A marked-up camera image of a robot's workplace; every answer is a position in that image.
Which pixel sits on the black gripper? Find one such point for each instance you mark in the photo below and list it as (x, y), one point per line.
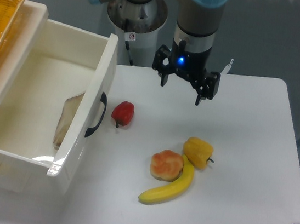
(188, 66)

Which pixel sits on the white top drawer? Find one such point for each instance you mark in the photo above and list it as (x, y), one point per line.
(63, 62)

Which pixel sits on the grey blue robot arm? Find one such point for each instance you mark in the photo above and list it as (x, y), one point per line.
(196, 27)

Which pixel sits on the beige cloth in drawer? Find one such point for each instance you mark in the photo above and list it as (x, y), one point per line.
(70, 107)

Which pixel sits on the red bell pepper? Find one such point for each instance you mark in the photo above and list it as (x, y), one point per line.
(123, 113)

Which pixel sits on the yellow bell pepper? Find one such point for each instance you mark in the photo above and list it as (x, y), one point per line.
(198, 152)

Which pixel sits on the orange swirl bread bun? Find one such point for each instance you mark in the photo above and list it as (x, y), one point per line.
(166, 165)

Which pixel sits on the yellow banana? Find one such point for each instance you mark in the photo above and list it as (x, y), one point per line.
(172, 190)

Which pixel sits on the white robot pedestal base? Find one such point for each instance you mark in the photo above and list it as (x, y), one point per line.
(137, 27)

